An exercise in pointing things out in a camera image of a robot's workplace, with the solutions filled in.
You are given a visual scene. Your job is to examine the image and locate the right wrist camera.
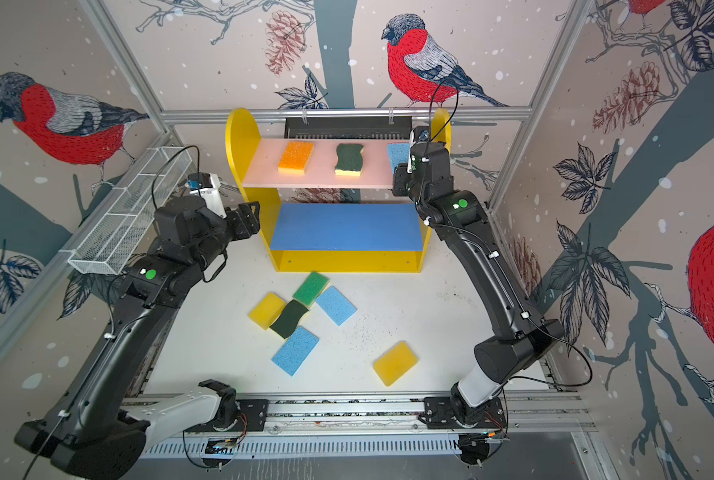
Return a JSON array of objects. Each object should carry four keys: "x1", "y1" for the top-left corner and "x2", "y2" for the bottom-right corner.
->
[{"x1": 410, "y1": 125, "x2": 431, "y2": 145}]

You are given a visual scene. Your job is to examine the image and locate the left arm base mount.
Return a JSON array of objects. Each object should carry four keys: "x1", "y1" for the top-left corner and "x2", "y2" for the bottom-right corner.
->
[{"x1": 187, "y1": 379, "x2": 270, "y2": 433}]

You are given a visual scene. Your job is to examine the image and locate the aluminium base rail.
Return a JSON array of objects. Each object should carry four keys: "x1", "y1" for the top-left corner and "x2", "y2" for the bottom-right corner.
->
[{"x1": 95, "y1": 392, "x2": 595, "y2": 436}]

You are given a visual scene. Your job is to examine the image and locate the blue sponge front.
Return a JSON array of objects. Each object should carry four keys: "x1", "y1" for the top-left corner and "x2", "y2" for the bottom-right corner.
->
[{"x1": 272, "y1": 327, "x2": 319, "y2": 376}]

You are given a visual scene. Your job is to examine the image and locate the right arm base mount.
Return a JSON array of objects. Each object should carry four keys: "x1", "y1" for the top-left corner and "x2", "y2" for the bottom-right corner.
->
[{"x1": 418, "y1": 395, "x2": 507, "y2": 430}]

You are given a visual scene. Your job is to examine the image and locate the dark green scrub sponge front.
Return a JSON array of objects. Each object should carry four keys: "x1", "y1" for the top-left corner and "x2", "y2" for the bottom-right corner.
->
[{"x1": 335, "y1": 143, "x2": 364, "y2": 177}]

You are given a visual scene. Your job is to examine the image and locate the green topped yellow sponge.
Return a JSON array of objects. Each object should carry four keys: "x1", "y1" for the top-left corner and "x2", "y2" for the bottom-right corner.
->
[{"x1": 293, "y1": 272, "x2": 330, "y2": 308}]

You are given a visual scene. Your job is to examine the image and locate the orange topped yellow sponge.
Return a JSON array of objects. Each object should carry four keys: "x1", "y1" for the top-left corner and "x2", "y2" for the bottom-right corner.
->
[{"x1": 278, "y1": 141, "x2": 315, "y2": 175}]

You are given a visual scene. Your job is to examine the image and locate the white wire mesh basket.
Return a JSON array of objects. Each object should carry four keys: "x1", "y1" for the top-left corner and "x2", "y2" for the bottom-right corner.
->
[{"x1": 68, "y1": 146, "x2": 193, "y2": 275}]

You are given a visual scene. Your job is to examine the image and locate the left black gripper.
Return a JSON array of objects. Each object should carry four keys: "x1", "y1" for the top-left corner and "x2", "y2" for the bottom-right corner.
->
[{"x1": 192, "y1": 197, "x2": 261, "y2": 273}]

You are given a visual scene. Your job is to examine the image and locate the black vent grille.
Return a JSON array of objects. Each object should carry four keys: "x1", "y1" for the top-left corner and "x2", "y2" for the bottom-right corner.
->
[{"x1": 284, "y1": 116, "x2": 412, "y2": 140}]

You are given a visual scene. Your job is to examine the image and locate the dark green scrub sponge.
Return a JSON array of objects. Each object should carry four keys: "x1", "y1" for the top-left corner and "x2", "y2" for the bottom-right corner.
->
[
  {"x1": 270, "y1": 300, "x2": 309, "y2": 339},
  {"x1": 335, "y1": 143, "x2": 364, "y2": 177}
]

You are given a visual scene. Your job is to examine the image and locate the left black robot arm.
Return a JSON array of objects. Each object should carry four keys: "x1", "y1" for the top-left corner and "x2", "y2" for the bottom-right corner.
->
[{"x1": 14, "y1": 196, "x2": 261, "y2": 479}]

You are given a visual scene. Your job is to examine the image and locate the blue sponge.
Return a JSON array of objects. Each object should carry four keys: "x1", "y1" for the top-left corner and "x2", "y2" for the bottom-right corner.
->
[
  {"x1": 315, "y1": 286, "x2": 357, "y2": 326},
  {"x1": 387, "y1": 142, "x2": 411, "y2": 174},
  {"x1": 272, "y1": 327, "x2": 319, "y2": 376}
]

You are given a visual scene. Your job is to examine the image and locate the yellow shelf with coloured boards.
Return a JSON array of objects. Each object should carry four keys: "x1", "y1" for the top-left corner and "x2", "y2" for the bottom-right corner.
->
[{"x1": 225, "y1": 109, "x2": 431, "y2": 273}]

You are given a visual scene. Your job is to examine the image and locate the yellow sponge front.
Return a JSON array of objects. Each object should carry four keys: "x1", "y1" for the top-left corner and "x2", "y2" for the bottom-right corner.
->
[{"x1": 373, "y1": 341, "x2": 418, "y2": 387}]

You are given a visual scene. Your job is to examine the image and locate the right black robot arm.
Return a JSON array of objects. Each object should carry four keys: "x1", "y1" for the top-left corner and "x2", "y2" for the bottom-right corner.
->
[{"x1": 392, "y1": 141, "x2": 563, "y2": 426}]

